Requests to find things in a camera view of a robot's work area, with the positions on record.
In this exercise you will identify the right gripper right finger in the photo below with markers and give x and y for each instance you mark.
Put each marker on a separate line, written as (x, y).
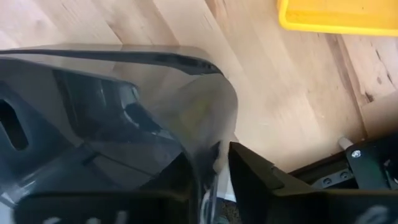
(261, 199)

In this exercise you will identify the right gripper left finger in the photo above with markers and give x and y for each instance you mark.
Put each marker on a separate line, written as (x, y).
(109, 208)

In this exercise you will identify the translucent smoky grey bin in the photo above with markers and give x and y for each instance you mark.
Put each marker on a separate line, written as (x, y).
(93, 102)

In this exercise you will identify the white peg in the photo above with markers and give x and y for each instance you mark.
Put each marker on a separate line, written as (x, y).
(345, 143)

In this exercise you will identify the yellow plastic basket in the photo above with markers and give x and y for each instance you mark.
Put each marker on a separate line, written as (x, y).
(339, 17)

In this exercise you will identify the black metal bracket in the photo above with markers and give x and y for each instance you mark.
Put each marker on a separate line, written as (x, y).
(367, 168)

